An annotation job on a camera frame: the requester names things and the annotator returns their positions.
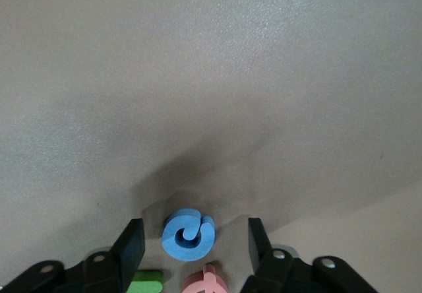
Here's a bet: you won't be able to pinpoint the blue letter G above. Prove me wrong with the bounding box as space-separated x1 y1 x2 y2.
161 207 216 263

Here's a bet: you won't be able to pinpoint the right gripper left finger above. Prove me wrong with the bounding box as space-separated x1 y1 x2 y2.
0 218 146 293

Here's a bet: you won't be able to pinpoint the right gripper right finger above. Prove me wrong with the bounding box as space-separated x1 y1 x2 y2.
239 217 380 293

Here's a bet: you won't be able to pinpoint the brown table cover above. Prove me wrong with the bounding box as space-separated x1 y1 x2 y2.
0 0 422 293

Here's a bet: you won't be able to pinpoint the pink-red letter Q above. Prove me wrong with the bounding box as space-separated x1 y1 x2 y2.
181 262 229 293

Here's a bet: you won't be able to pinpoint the green letter N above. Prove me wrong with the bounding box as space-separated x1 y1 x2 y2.
127 270 165 293

